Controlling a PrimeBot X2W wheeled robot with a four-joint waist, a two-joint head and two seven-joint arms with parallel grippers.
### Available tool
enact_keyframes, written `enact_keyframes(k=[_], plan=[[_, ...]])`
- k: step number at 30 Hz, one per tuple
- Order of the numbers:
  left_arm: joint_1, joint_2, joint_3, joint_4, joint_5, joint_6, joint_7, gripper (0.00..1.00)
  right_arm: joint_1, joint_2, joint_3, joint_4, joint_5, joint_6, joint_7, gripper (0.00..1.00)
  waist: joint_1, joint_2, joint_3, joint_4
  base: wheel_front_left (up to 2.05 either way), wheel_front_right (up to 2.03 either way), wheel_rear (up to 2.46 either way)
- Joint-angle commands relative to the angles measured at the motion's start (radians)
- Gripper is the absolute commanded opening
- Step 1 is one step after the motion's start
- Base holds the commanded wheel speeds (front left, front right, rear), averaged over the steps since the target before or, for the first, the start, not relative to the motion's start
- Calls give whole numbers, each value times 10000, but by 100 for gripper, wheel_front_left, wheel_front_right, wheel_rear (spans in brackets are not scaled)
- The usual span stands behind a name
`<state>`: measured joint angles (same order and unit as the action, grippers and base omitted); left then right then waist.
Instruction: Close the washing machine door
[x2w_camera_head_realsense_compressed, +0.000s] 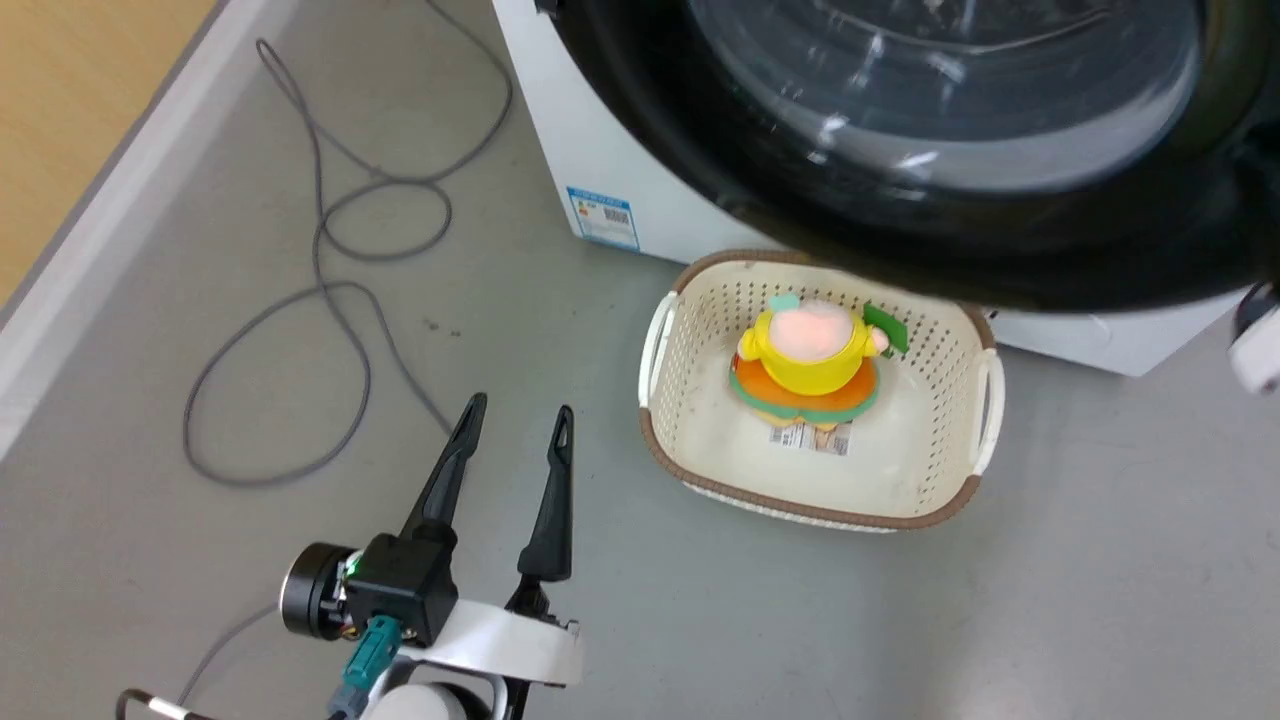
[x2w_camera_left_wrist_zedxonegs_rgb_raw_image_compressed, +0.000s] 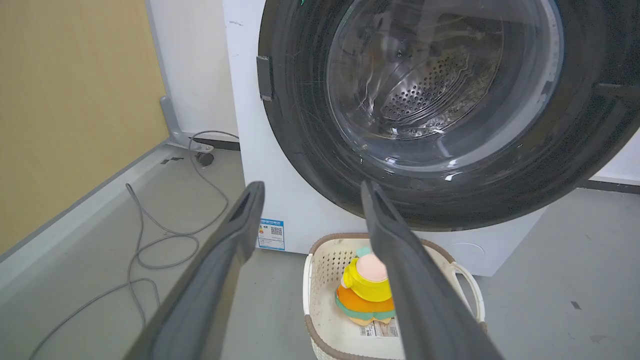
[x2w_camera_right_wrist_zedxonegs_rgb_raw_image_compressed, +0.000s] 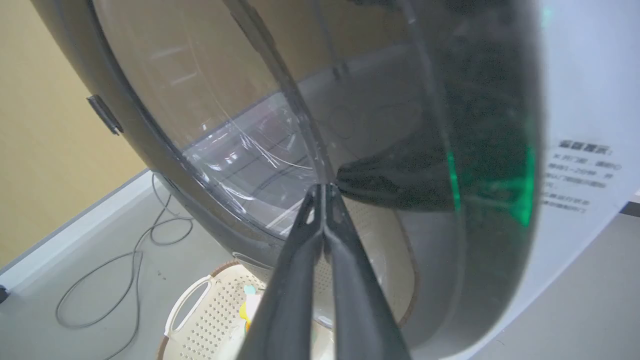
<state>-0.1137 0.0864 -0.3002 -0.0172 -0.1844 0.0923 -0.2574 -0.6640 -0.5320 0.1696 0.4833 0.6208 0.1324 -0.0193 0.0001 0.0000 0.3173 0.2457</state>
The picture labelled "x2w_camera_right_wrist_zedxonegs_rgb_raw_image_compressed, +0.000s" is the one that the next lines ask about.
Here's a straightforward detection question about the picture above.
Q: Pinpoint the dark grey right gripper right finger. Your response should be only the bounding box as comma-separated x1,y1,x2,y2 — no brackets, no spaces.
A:
324,183,412,360

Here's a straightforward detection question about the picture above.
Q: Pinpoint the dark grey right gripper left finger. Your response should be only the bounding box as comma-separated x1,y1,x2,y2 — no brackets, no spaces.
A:
236,183,326,360

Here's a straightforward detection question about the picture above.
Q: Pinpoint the washing machine door glass grey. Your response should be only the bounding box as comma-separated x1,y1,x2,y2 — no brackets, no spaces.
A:
31,0,640,360

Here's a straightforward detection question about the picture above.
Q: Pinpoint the yellow toy in basket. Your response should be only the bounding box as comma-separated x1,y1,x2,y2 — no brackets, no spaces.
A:
238,285,261,333

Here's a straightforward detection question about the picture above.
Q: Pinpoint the cream perforated laundry basket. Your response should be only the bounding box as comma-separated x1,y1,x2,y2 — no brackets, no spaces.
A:
157,197,417,360

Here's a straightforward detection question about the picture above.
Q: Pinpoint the white warning label sticker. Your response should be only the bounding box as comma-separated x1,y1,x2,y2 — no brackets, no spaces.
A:
542,139,623,216

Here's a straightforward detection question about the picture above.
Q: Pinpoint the thin black floor cable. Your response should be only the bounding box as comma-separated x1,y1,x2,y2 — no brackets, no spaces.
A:
55,173,195,360

